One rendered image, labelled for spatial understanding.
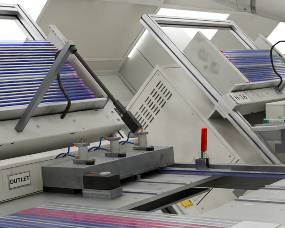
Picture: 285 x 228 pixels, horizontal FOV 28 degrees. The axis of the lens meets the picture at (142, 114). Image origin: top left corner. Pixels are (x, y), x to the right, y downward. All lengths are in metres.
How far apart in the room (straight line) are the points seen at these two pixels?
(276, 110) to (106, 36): 2.42
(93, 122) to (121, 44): 3.24
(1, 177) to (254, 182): 0.60
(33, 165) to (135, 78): 3.72
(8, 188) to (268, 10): 0.67
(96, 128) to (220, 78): 0.96
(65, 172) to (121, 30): 3.45
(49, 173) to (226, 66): 1.28
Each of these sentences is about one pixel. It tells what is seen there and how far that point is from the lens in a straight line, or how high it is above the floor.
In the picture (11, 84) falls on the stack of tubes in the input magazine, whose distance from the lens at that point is 1.50.
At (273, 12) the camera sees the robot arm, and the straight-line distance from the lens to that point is 1.22.
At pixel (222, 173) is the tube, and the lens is 1.35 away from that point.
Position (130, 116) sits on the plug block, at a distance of 1.16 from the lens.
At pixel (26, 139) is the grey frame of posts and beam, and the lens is 1.41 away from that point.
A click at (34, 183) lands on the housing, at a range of 1.32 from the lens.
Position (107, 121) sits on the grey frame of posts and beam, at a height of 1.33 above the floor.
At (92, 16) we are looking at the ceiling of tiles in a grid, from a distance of 4.30.
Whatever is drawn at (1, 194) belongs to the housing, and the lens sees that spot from 1.26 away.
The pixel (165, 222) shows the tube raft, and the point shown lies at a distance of 0.90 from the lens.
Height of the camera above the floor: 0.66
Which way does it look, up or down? 22 degrees up
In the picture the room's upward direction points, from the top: 40 degrees counter-clockwise
